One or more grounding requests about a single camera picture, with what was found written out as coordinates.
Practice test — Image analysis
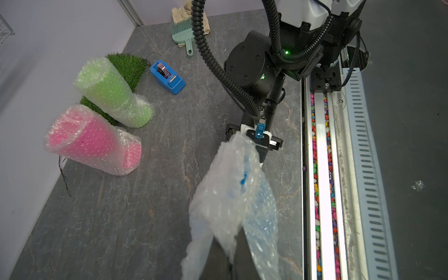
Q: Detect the green dustpan brush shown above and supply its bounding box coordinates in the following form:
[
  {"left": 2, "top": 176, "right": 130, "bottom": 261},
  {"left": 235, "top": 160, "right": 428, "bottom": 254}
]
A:
[{"left": 171, "top": 18, "right": 194, "bottom": 57}]

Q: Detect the artificial grass mat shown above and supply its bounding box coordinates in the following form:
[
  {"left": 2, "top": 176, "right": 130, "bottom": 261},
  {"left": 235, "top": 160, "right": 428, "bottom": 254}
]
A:
[{"left": 74, "top": 53, "right": 154, "bottom": 128}]

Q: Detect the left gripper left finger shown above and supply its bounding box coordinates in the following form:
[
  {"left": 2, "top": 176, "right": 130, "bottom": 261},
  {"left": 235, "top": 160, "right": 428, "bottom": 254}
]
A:
[{"left": 199, "top": 239, "right": 232, "bottom": 280}]

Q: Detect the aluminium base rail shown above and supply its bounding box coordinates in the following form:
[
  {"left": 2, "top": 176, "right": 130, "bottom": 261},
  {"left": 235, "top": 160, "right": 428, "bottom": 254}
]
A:
[{"left": 301, "top": 45, "right": 399, "bottom": 280}]

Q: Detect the clear tape roll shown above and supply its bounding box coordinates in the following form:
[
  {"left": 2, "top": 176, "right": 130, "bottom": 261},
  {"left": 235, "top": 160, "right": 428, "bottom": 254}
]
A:
[{"left": 157, "top": 63, "right": 171, "bottom": 79}]

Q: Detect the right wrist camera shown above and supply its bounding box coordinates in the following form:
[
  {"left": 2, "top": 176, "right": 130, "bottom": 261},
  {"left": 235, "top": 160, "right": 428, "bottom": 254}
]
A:
[{"left": 240, "top": 119, "right": 277, "bottom": 149}]

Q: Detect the blue plastic wine glass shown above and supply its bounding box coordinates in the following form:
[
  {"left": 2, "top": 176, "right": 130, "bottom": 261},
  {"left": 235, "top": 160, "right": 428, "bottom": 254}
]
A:
[{"left": 240, "top": 155, "right": 251, "bottom": 186}]

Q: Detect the pink plastic wine glass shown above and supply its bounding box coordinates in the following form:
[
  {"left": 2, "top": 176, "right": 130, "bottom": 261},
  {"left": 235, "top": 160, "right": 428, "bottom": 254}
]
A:
[{"left": 47, "top": 108, "right": 143, "bottom": 175}]

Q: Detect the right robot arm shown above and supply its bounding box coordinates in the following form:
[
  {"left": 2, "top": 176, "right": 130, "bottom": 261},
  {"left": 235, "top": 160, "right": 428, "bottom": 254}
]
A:
[{"left": 191, "top": 1, "right": 365, "bottom": 162}]

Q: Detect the green plastic wine glass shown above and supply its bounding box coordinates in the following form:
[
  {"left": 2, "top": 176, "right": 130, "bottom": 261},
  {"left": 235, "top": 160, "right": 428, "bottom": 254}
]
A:
[{"left": 75, "top": 59, "right": 155, "bottom": 128}]

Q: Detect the blue tape dispenser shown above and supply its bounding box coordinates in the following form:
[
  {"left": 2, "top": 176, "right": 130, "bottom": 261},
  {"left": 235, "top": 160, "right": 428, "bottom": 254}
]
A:
[{"left": 150, "top": 60, "right": 186, "bottom": 95}]

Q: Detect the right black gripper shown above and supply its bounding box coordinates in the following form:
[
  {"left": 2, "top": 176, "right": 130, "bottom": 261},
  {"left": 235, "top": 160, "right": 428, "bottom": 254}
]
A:
[{"left": 223, "top": 29, "right": 325, "bottom": 165}]

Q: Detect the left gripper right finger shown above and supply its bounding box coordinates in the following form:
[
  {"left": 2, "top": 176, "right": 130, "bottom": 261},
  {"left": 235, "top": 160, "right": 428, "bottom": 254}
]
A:
[{"left": 232, "top": 228, "right": 261, "bottom": 280}]

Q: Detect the white wire wall rack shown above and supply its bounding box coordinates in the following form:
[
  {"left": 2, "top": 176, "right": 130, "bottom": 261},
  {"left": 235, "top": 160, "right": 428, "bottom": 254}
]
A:
[{"left": 0, "top": 15, "right": 15, "bottom": 46}]

